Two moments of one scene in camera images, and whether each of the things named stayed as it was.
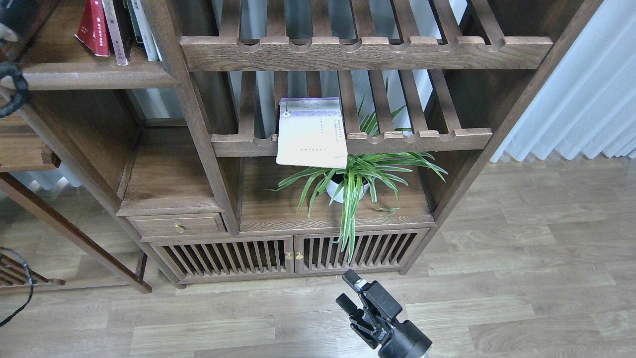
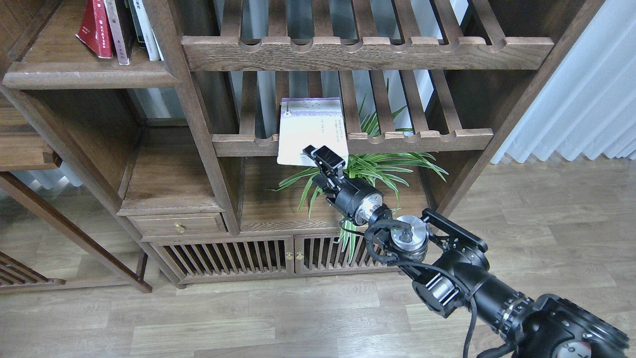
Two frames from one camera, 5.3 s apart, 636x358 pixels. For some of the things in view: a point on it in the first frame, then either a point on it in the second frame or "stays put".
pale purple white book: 311,132 stays put
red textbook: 93,31 stays put
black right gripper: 405,340 -> 354,199
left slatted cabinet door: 204,260 stays put
